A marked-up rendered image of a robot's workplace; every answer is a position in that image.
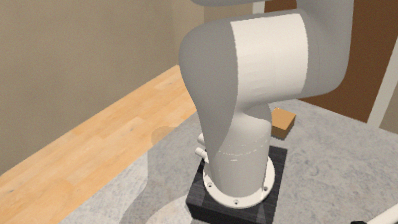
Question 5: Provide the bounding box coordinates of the tan flat block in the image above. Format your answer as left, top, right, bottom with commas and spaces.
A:
271, 107, 296, 138

